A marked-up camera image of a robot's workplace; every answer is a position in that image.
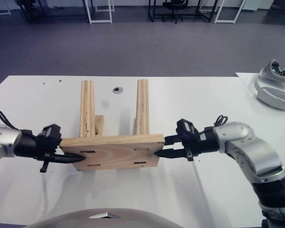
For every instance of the white headset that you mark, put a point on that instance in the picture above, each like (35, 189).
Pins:
(273, 92)

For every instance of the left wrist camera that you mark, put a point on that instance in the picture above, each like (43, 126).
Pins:
(51, 133)

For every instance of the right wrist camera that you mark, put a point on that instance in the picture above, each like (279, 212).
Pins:
(186, 129)

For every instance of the black office chair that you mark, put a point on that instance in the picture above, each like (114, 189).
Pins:
(175, 7)

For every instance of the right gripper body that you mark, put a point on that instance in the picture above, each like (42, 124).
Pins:
(204, 147)

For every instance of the wooden seat board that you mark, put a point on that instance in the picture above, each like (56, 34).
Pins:
(111, 152)

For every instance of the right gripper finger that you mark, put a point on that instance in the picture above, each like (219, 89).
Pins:
(173, 140)
(171, 154)

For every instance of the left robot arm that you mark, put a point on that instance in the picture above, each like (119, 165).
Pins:
(2, 140)

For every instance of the white table frame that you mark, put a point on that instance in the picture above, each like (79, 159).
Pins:
(224, 21)
(100, 21)

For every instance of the black table frame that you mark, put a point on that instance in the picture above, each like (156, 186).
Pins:
(204, 14)

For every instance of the wooden leg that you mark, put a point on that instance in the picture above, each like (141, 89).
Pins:
(92, 107)
(146, 107)
(84, 109)
(139, 107)

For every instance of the robot body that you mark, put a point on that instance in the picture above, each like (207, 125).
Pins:
(102, 219)

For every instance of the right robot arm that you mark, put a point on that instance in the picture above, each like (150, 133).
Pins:
(247, 147)

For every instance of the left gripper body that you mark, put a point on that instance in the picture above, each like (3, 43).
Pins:
(26, 146)

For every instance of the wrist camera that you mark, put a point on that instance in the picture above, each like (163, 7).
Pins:
(51, 133)
(186, 129)

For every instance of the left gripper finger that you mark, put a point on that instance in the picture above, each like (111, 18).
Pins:
(69, 158)

